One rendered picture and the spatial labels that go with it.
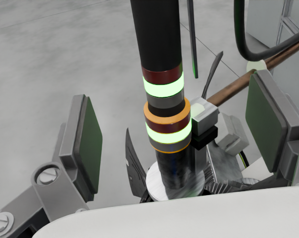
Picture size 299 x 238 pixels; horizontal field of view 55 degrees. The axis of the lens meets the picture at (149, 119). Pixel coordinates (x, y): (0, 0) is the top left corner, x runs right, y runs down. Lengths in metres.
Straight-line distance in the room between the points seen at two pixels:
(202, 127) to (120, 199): 1.82
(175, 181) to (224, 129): 0.50
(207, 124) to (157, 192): 0.10
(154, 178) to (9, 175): 2.28
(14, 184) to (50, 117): 0.75
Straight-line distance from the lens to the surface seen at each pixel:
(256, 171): 0.81
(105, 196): 2.13
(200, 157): 0.33
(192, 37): 0.22
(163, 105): 0.24
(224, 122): 0.83
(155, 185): 0.35
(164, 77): 0.22
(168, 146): 0.27
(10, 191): 2.48
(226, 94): 0.32
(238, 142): 0.82
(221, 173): 0.76
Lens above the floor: 1.75
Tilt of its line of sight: 43 degrees down
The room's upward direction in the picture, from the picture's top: 10 degrees counter-clockwise
